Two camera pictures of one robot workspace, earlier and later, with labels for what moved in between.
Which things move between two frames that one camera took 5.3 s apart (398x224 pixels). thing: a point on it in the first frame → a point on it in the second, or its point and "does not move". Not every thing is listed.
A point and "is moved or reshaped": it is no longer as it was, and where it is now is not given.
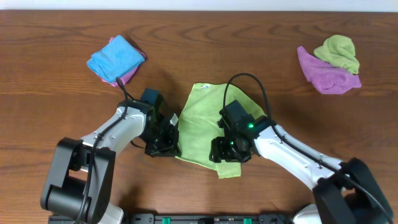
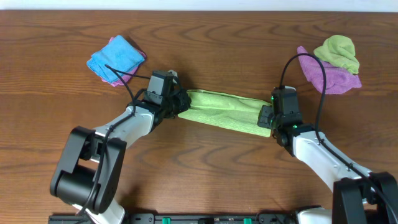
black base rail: [193, 218] does not move
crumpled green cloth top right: [339, 50] does not move
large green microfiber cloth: [198, 123] is moved or reshaped
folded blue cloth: [116, 58] does not move
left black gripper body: [161, 140] → [178, 103]
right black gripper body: [229, 150] → [267, 119]
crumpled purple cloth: [325, 78] does not move
